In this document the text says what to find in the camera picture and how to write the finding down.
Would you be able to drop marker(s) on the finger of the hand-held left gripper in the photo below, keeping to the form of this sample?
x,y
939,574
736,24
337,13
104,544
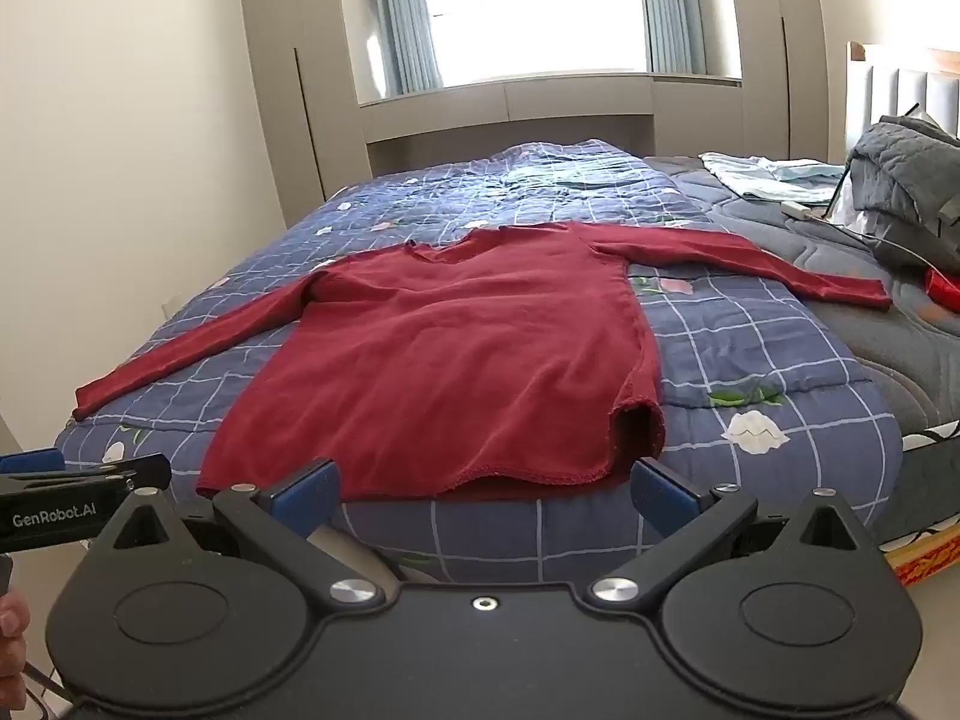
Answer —
x,y
146,471
30,460

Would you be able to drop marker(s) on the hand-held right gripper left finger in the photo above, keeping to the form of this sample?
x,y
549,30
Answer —
x,y
309,493

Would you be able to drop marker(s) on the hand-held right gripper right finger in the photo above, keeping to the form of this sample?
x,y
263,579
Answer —
x,y
660,491

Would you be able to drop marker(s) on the red long-sleeved sweater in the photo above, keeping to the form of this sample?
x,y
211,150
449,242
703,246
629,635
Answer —
x,y
450,360

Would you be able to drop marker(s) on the person's left hand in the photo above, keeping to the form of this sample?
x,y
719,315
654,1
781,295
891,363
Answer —
x,y
11,634

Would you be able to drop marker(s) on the blue plaid floral quilt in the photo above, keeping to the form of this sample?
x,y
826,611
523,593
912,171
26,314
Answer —
x,y
720,360

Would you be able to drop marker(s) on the grey quilted mattress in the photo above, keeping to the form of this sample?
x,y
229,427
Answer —
x,y
862,322

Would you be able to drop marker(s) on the patterned bed sheet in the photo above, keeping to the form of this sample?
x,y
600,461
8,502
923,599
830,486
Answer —
x,y
930,540

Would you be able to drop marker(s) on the white power adapter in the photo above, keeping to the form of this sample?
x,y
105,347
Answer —
x,y
795,208

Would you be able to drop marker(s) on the light blue cloth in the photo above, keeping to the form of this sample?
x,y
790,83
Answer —
x,y
765,174

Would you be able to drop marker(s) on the clear plastic bag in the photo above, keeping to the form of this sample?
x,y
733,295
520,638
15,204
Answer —
x,y
855,214

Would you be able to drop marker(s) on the small red object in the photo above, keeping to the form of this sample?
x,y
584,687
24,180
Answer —
x,y
943,286

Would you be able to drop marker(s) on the grey folded blanket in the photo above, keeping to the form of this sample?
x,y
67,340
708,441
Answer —
x,y
904,180

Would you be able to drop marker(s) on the beige window seat cabinet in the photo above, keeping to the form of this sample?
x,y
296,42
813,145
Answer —
x,y
510,109

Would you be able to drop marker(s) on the beige wardrobe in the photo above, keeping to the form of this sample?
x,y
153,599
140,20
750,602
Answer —
x,y
296,82
776,52

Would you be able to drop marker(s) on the grey padded headboard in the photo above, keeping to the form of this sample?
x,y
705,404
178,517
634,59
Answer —
x,y
911,90

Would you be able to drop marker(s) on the blue curtain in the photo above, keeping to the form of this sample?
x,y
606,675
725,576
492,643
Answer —
x,y
667,7
401,15

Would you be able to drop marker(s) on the window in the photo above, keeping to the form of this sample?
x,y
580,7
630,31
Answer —
x,y
551,4

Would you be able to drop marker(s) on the white wall socket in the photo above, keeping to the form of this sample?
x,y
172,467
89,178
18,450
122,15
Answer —
x,y
169,307

